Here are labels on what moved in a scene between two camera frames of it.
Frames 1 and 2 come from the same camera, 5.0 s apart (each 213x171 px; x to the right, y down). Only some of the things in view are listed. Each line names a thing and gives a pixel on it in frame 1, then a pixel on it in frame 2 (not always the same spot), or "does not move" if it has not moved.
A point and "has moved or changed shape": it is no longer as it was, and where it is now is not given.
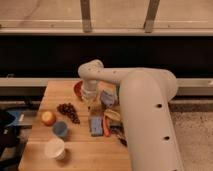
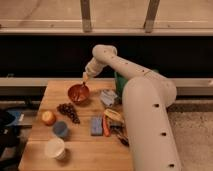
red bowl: x=77 y=88 has moved or changed shape
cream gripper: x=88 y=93 to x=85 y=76
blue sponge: x=96 y=126 does not move
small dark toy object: x=115 y=128 does not move
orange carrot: x=106 y=127 does not move
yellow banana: x=112 y=115 does not move
